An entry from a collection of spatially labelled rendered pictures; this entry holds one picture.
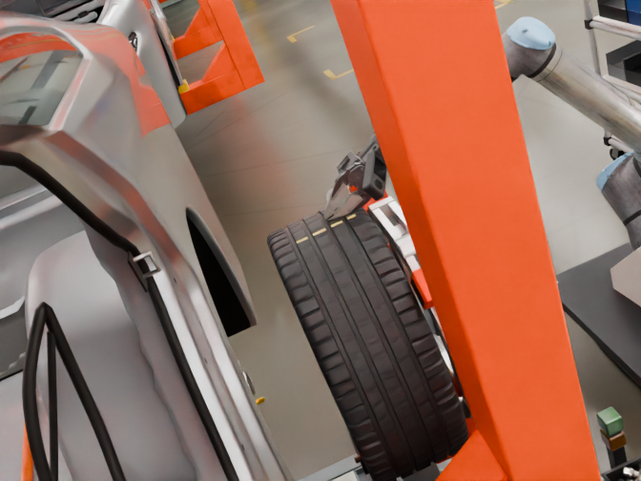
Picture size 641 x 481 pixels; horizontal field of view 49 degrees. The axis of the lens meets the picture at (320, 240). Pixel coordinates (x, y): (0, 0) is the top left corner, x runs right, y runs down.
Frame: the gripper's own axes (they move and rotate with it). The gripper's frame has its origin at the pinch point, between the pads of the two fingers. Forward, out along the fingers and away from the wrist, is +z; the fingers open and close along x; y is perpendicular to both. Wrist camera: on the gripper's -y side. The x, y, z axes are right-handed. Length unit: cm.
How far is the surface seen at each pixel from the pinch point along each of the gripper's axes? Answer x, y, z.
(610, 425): -65, -37, -6
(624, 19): -110, 136, -123
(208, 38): -44, 558, 22
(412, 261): -14.6, -14.4, -5.0
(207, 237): 6.9, 36.0, 30.4
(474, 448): -33, -44, 12
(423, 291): -13.2, -26.4, -3.3
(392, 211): -14.1, 5.6, -8.9
